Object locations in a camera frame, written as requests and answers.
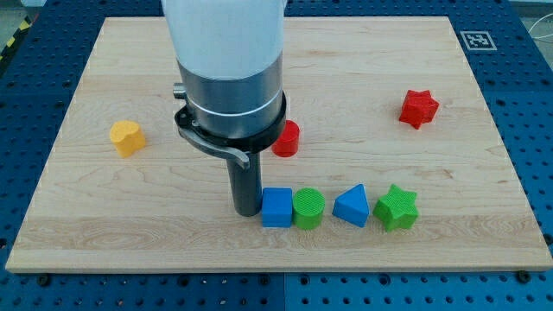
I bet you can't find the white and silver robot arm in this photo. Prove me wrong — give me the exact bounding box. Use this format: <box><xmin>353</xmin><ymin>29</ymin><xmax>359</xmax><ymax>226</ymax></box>
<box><xmin>162</xmin><ymin>0</ymin><xmax>286</xmax><ymax>168</ymax></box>

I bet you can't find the yellow heart block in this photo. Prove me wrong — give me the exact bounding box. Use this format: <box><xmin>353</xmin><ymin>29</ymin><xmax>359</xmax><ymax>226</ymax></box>
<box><xmin>109</xmin><ymin>120</ymin><xmax>146</xmax><ymax>158</ymax></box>

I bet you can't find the red cylinder block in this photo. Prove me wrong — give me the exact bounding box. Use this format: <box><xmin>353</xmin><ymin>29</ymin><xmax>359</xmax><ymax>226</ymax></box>
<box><xmin>271</xmin><ymin>120</ymin><xmax>301</xmax><ymax>157</ymax></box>

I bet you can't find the black cylindrical pointer tool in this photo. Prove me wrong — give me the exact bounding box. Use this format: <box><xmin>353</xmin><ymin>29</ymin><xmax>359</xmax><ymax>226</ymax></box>
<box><xmin>226</xmin><ymin>153</ymin><xmax>262</xmax><ymax>217</ymax></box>

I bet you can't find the blue cube block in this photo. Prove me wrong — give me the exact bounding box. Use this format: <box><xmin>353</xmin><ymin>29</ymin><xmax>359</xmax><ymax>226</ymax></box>
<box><xmin>262</xmin><ymin>187</ymin><xmax>293</xmax><ymax>228</ymax></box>

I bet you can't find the green cylinder block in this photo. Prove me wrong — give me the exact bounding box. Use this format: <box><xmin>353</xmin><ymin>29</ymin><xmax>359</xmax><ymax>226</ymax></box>
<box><xmin>292</xmin><ymin>187</ymin><xmax>326</xmax><ymax>230</ymax></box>

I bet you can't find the blue triangle block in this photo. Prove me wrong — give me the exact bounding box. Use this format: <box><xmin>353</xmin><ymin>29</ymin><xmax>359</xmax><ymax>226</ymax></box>
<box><xmin>332</xmin><ymin>184</ymin><xmax>370</xmax><ymax>227</ymax></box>

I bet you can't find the light wooden board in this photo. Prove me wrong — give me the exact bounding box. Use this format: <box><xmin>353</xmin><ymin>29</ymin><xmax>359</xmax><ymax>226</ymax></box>
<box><xmin>6</xmin><ymin>16</ymin><xmax>552</xmax><ymax>274</ymax></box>

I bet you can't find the green star block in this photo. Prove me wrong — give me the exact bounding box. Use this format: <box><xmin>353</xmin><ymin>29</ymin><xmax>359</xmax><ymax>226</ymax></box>
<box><xmin>373</xmin><ymin>184</ymin><xmax>419</xmax><ymax>232</ymax></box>

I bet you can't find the red star block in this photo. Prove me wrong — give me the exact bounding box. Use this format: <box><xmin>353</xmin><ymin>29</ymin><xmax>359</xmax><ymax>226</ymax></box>
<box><xmin>398</xmin><ymin>90</ymin><xmax>440</xmax><ymax>130</ymax></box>

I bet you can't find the white fiducial marker tag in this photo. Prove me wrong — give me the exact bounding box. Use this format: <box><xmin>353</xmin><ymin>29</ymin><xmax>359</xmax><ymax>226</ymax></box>
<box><xmin>461</xmin><ymin>30</ymin><xmax>497</xmax><ymax>51</ymax></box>

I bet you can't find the black yellow hazard tape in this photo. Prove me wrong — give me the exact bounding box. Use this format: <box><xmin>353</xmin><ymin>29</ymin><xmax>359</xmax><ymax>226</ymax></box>
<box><xmin>1</xmin><ymin>16</ymin><xmax>33</xmax><ymax>62</ymax></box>

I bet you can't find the white cable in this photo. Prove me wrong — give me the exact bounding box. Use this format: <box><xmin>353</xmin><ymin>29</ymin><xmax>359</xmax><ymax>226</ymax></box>
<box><xmin>527</xmin><ymin>12</ymin><xmax>553</xmax><ymax>41</ymax></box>

